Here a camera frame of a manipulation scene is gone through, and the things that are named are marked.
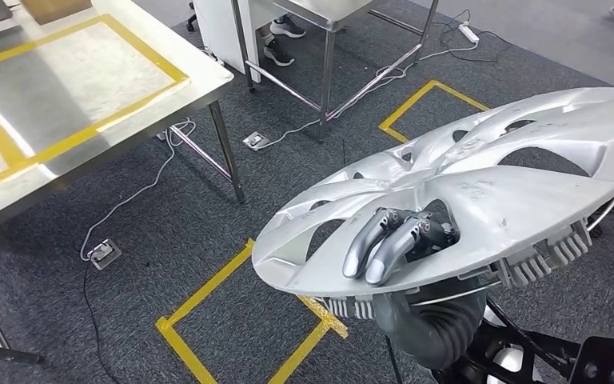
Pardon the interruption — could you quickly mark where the silver wheel hubcap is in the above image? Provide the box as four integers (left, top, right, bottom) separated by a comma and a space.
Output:
251, 86, 614, 322

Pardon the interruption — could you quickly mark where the steel workbench with yellow tape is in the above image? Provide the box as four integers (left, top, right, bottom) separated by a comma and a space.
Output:
0, 0, 247, 366

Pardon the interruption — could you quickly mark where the metal floor socket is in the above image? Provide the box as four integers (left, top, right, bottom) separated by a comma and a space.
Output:
86, 238, 123, 272
242, 131, 272, 153

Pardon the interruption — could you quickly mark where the yellow floor tape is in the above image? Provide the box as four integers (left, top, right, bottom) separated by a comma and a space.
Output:
378, 79, 492, 145
156, 238, 349, 384

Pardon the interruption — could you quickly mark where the steel table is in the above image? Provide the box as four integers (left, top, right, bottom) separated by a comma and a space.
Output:
229, 0, 441, 127

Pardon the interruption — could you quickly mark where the white cabinet panel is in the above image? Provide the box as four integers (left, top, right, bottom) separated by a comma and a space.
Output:
193, 0, 261, 83

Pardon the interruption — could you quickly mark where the white power strip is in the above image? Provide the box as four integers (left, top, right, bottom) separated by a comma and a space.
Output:
457, 21, 480, 45

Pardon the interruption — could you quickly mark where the brown cardboard box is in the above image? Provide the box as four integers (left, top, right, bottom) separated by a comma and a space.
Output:
19, 0, 94, 26

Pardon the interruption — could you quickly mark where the white floor cable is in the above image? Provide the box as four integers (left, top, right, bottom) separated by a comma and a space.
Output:
264, 39, 477, 152
79, 118, 197, 263

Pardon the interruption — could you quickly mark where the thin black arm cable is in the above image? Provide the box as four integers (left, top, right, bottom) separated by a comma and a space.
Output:
385, 334, 405, 384

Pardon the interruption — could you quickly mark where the black floor cable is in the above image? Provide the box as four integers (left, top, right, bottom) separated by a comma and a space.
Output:
82, 265, 110, 384

